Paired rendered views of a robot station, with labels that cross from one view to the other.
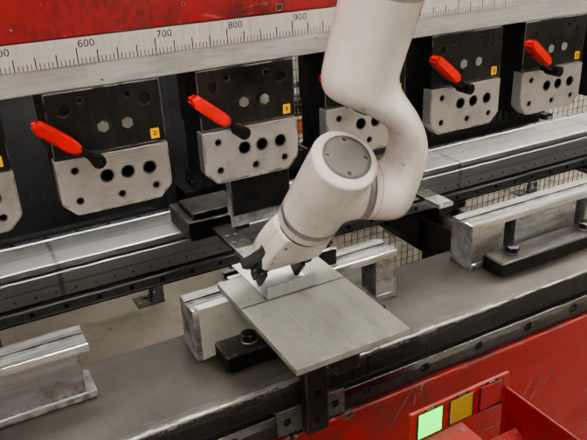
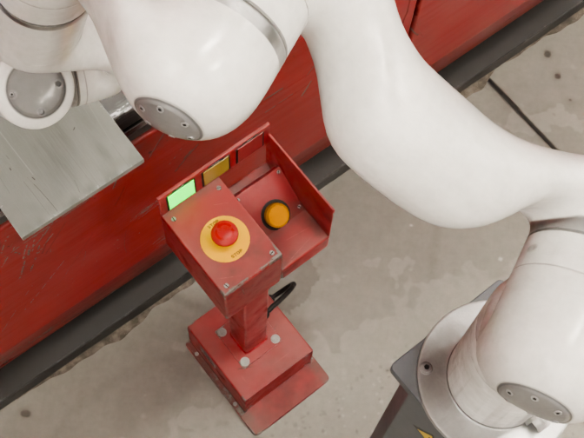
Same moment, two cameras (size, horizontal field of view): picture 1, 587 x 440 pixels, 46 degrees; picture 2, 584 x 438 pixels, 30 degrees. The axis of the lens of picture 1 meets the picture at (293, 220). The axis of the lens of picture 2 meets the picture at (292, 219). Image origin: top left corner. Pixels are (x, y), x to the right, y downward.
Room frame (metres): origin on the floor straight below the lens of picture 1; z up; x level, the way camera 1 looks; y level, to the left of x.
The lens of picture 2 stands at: (0.21, -0.20, 2.24)
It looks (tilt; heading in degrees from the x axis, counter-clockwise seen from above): 68 degrees down; 345
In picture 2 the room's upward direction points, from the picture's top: 5 degrees clockwise
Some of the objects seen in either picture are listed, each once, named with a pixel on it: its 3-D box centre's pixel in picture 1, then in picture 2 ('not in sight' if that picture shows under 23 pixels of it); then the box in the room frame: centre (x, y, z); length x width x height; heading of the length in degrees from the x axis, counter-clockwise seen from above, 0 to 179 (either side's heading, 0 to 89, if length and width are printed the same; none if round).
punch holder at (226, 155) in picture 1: (238, 115); not in sight; (0.99, 0.07, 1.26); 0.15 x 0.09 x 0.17; 117
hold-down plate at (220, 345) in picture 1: (303, 329); not in sight; (0.97, -0.01, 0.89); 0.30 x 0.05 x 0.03; 117
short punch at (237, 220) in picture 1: (258, 192); not in sight; (1.01, 0.05, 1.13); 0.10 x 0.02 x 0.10; 117
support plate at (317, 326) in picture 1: (307, 306); (28, 122); (0.88, -0.01, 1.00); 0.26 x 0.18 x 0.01; 27
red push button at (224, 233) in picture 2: not in sight; (224, 235); (0.76, -0.25, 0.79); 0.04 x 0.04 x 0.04
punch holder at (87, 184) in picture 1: (104, 140); not in sight; (0.90, 0.25, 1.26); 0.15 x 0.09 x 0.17; 117
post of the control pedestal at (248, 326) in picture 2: not in sight; (248, 295); (0.79, -0.28, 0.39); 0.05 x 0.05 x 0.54; 28
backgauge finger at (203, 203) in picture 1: (224, 226); not in sight; (1.14, 0.13, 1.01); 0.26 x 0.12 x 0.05; 27
